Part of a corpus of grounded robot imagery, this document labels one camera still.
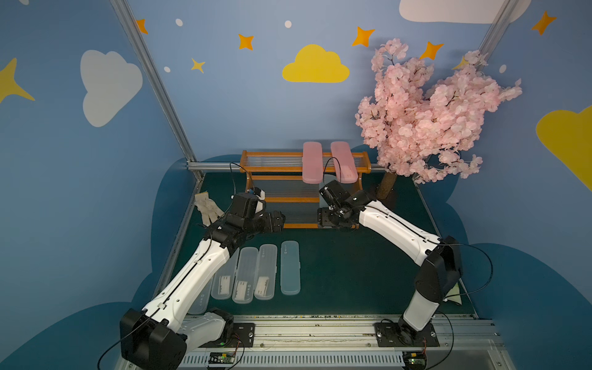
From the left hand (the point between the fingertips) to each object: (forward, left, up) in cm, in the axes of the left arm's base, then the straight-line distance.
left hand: (274, 215), depth 78 cm
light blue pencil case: (-10, -6, -21) cm, 24 cm away
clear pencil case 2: (-16, +11, -21) cm, 28 cm away
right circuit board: (-38, -47, -24) cm, 66 cm away
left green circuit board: (-39, +15, -23) cm, 48 cm away
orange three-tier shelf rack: (+27, +1, -8) cm, 28 cm away
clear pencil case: (-16, +19, -20) cm, 32 cm away
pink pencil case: (+19, -13, +8) cm, 24 cm away
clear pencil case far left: (-24, +25, -20) cm, 40 cm away
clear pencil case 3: (-17, +3, -21) cm, 27 cm away
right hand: (+4, -20, -6) cm, 22 cm away
